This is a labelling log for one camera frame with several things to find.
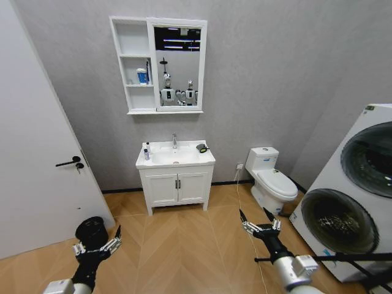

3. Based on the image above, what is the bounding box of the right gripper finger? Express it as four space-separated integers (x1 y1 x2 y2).
263 207 282 231
239 209 262 235

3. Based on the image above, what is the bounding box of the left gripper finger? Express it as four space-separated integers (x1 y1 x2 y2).
72 236 87 255
102 225 123 254

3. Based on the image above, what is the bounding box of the white vanity cabinet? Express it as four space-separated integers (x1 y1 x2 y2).
138 164 214 216

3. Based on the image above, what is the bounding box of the white washbasin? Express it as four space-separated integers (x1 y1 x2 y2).
135 140 216 170

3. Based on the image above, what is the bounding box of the cabinet mirror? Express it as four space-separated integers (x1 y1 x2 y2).
153 26 203 108

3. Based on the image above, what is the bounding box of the black trash bin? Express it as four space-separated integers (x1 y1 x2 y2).
74 216 110 246

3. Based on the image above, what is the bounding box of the white toilet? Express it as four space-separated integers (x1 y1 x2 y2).
245 146 299 216

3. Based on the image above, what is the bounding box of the round dark washer door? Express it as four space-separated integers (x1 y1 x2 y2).
340 121 392 198
300 188 380 255

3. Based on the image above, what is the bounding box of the white washing machine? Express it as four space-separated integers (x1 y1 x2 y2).
288 103 392 283

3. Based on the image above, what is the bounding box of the white door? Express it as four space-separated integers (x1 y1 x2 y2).
0 0 116 260

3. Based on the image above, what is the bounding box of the blue and white cup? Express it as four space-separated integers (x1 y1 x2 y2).
136 67 149 85

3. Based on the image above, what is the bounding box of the white power cable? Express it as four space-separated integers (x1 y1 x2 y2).
233 168 268 294

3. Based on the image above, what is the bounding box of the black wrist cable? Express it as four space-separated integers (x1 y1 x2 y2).
342 258 392 291
254 252 392 264

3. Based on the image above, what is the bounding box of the white wall cabinet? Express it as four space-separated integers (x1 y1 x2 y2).
108 15 208 116

